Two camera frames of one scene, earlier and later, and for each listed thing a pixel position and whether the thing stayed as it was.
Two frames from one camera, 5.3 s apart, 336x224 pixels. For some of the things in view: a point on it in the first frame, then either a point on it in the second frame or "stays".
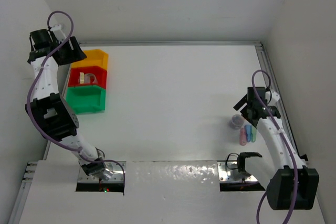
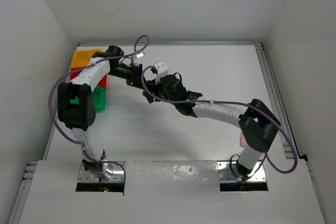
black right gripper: [240, 104] → [151, 86]
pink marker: [242, 139] stays
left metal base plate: [117, 176] stays
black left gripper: [74, 54] → [135, 78]
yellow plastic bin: [94, 57] stays
